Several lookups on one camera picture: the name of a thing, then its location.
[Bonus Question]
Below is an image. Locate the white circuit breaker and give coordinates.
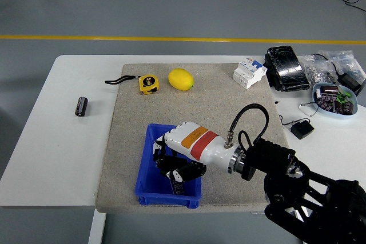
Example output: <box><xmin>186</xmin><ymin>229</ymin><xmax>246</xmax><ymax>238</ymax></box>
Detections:
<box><xmin>233</xmin><ymin>57</ymin><xmax>268</xmax><ymax>90</ymax></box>

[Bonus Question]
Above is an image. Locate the large dark brown battery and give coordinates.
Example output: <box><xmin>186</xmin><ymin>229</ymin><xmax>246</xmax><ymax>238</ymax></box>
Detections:
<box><xmin>320</xmin><ymin>85</ymin><xmax>339</xmax><ymax>97</ymax></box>

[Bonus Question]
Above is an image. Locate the green plastic connector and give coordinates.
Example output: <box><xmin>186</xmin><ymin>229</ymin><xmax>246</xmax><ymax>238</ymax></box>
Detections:
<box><xmin>336</xmin><ymin>91</ymin><xmax>352</xmax><ymax>104</ymax></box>

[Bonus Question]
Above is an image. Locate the clear bag of nuts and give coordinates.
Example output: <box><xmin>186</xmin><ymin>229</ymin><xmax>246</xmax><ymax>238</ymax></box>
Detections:
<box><xmin>301</xmin><ymin>54</ymin><xmax>340</xmax><ymax>85</ymax></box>

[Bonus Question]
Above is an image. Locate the yellow lemon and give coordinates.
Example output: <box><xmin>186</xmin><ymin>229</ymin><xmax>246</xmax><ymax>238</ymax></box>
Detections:
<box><xmin>168</xmin><ymin>67</ymin><xmax>195</xmax><ymax>92</ymax></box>

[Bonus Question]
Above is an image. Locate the yellow tape measure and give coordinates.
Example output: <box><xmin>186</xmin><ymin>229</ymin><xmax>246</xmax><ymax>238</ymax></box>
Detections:
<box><xmin>105</xmin><ymin>74</ymin><xmax>160</xmax><ymax>96</ymax></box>

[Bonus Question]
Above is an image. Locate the clear bag of blue screws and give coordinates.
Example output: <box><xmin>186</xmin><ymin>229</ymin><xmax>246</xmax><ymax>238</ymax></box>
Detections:
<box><xmin>319</xmin><ymin>50</ymin><xmax>366</xmax><ymax>81</ymax></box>

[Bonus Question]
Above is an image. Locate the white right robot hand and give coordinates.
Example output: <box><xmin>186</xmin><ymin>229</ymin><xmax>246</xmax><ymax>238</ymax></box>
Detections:
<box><xmin>152</xmin><ymin>121</ymin><xmax>237</xmax><ymax>183</ymax></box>

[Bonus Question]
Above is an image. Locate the small black power adapter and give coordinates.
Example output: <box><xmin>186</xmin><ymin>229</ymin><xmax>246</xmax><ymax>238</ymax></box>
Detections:
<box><xmin>279</xmin><ymin>114</ymin><xmax>315</xmax><ymax>141</ymax></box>

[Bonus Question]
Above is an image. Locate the thin black wire loop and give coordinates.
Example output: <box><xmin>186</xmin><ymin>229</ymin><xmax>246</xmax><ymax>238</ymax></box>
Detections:
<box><xmin>299</xmin><ymin>101</ymin><xmax>320</xmax><ymax>118</ymax></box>

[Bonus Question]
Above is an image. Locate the grey-brown mat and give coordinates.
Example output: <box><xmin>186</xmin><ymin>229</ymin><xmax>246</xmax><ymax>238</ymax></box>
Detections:
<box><xmin>95</xmin><ymin>63</ymin><xmax>290</xmax><ymax>214</ymax></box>

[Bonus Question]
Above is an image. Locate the light blue bowl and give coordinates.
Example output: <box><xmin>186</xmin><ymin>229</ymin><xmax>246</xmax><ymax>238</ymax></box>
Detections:
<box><xmin>312</xmin><ymin>83</ymin><xmax>359</xmax><ymax>119</ymax></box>

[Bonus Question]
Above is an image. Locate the large black power adapter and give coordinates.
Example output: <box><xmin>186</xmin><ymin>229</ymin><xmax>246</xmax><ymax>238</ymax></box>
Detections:
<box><xmin>311</xmin><ymin>53</ymin><xmax>366</xmax><ymax>97</ymax></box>

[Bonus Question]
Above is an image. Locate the black wrapped box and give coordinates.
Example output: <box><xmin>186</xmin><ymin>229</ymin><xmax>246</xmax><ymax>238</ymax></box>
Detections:
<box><xmin>263</xmin><ymin>46</ymin><xmax>311</xmax><ymax>93</ymax></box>

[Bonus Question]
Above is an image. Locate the black printed cylindrical battery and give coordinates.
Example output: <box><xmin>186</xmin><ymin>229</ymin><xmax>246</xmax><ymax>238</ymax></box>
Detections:
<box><xmin>170</xmin><ymin>178</ymin><xmax>185</xmax><ymax>195</ymax></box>

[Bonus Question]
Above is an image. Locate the blue plastic box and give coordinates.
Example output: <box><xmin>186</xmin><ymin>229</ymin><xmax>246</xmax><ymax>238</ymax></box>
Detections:
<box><xmin>134</xmin><ymin>123</ymin><xmax>204</xmax><ymax>209</ymax></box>

